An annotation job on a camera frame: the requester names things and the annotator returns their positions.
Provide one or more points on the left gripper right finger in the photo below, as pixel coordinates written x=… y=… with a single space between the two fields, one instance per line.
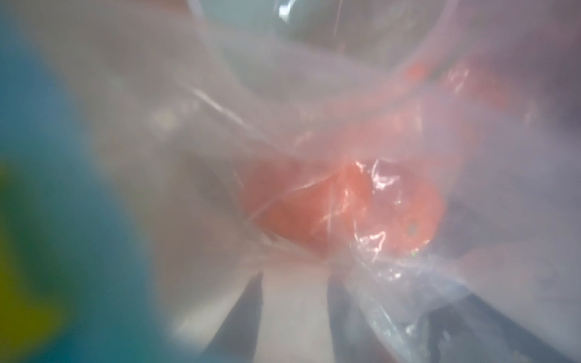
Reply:
x=353 y=339

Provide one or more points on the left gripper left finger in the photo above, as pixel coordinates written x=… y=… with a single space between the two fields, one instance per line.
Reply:
x=236 y=338

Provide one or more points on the oranges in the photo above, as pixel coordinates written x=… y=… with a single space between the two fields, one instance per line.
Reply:
x=327 y=206

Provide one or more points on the blue zip clear bag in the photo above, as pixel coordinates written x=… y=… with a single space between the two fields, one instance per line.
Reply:
x=125 y=124

